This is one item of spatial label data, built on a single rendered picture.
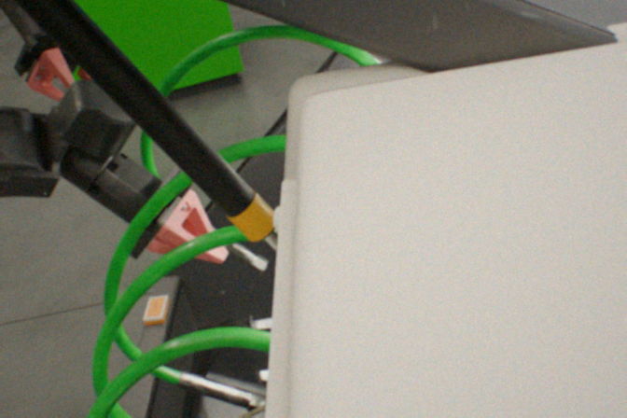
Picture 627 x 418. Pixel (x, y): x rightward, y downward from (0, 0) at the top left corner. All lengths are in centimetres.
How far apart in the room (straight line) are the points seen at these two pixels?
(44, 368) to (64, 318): 24
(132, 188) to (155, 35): 334
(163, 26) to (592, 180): 390
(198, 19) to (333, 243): 390
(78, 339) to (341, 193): 256
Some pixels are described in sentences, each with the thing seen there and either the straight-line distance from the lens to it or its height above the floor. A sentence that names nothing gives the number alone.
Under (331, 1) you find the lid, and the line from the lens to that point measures 27.
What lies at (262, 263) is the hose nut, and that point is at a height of 112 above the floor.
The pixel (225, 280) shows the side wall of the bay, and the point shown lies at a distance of 122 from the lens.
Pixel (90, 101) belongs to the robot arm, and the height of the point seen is 141.
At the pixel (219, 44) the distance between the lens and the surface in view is 76.
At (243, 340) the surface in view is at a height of 131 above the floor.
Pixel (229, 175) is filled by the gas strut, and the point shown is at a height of 149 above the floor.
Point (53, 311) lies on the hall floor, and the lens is 294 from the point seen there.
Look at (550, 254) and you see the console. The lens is 18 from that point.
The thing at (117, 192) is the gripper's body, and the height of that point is 130.
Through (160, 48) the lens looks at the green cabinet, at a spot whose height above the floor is 33.
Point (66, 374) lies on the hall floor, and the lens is 264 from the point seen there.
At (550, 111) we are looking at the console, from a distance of 24.
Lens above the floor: 166
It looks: 32 degrees down
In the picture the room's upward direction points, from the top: 12 degrees counter-clockwise
